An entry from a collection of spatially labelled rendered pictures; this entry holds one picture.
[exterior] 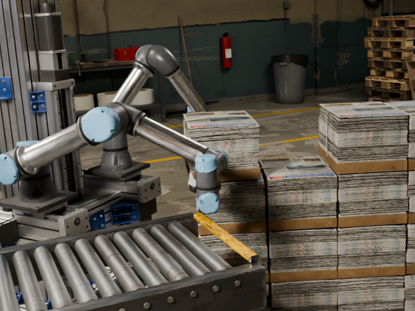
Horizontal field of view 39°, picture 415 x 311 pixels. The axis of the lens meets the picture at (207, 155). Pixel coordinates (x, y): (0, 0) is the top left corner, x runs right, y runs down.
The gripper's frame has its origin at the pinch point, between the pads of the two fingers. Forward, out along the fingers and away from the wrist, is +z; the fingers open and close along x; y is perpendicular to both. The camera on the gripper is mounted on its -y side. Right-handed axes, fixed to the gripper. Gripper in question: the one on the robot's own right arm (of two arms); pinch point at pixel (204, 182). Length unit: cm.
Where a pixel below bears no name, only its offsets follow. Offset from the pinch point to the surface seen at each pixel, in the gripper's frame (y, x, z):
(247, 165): 3.8, -18.0, 6.5
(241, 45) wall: 8, -101, 743
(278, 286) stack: -50, -29, 6
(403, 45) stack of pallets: 5, -307, 586
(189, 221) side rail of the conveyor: -7.0, 6.9, -24.6
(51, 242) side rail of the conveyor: -5, 52, -40
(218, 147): 12.3, -6.6, 6.1
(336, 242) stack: -31, -54, 5
